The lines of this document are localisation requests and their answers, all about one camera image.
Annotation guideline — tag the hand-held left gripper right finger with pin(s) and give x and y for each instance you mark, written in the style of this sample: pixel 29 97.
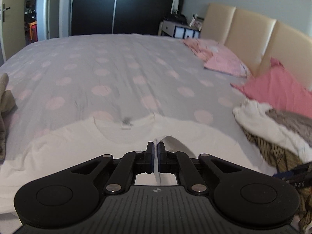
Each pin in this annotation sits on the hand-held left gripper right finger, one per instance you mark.
pixel 159 160

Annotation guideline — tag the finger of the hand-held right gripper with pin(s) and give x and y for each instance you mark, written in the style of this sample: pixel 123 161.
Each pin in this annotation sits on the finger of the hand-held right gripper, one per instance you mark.
pixel 292 173

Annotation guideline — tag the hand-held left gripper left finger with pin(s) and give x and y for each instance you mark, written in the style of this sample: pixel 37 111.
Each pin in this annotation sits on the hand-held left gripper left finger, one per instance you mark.
pixel 151 160

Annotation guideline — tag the white T-shirt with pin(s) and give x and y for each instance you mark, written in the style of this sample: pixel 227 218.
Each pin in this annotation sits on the white T-shirt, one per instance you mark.
pixel 73 151

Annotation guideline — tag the brown striped garment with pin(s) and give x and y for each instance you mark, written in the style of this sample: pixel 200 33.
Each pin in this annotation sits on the brown striped garment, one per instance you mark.
pixel 275 153

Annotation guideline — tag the dark pink cloth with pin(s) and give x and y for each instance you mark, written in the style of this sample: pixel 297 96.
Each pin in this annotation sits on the dark pink cloth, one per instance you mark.
pixel 280 90

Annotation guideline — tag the grey pink-dotted bedsheet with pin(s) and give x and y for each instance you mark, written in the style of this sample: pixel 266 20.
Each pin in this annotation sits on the grey pink-dotted bedsheet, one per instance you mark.
pixel 109 65

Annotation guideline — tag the light pink garment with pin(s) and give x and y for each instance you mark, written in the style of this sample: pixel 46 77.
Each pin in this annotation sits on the light pink garment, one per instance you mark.
pixel 197 47

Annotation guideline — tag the white nightstand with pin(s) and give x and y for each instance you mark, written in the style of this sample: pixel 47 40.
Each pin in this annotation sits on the white nightstand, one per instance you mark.
pixel 168 28

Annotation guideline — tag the beige padded headboard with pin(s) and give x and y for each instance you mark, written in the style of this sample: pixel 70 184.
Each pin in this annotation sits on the beige padded headboard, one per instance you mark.
pixel 246 29

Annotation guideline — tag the beige folded garment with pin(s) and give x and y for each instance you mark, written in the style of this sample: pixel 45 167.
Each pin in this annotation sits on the beige folded garment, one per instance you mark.
pixel 6 97

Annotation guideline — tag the dark sliding-door wardrobe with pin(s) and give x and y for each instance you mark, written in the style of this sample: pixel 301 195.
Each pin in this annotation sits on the dark sliding-door wardrobe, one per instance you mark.
pixel 97 9

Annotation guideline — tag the orange chair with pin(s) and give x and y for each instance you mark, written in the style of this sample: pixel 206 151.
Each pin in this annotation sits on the orange chair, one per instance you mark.
pixel 33 30

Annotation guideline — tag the beige room door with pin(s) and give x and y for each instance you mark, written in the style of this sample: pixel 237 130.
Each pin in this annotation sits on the beige room door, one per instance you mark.
pixel 14 29

